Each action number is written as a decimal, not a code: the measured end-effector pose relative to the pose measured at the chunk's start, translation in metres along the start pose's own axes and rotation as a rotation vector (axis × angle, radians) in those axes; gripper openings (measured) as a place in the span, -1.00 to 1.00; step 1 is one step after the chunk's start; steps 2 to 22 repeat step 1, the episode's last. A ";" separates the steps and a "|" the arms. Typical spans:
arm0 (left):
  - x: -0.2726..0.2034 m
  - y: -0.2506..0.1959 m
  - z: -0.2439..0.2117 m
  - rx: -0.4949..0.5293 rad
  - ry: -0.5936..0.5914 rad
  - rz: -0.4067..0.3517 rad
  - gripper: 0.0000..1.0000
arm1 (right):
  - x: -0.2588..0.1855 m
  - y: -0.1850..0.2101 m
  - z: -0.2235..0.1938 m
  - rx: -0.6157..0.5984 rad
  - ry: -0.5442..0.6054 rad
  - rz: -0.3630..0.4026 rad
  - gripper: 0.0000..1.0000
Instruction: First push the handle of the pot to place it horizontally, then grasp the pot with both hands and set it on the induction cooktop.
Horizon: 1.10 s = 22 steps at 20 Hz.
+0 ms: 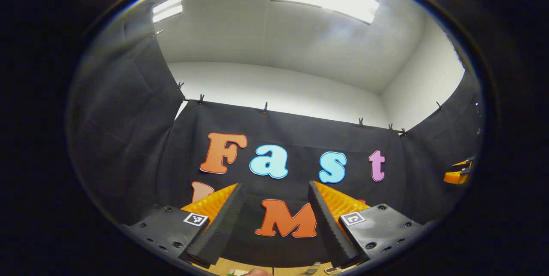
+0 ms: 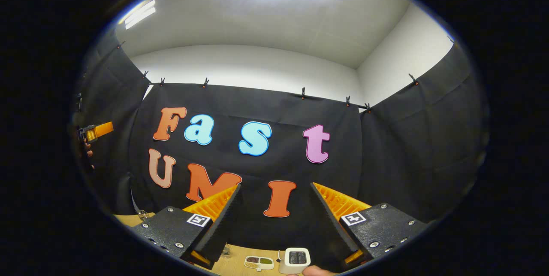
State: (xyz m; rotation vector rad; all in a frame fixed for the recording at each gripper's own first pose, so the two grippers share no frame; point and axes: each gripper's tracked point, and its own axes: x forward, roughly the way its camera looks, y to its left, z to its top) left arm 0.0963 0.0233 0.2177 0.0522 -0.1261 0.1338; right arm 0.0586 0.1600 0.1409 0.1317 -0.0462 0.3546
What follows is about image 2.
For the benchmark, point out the ceiling light panel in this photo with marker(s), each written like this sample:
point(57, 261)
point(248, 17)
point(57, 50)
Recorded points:
point(139, 14)

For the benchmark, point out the white toaster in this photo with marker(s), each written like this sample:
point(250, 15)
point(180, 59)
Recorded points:
point(283, 267)

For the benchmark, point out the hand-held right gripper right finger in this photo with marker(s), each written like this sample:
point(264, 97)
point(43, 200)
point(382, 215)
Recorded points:
point(328, 224)

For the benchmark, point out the green beans portion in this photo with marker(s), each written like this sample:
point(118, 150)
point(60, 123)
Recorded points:
point(266, 261)

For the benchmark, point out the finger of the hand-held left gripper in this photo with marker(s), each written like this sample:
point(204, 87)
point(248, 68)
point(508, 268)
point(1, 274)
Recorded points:
point(103, 129)

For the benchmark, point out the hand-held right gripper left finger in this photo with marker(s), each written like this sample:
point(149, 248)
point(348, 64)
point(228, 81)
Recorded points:
point(223, 226)

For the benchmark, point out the white divided dish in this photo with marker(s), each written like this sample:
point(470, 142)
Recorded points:
point(259, 268)

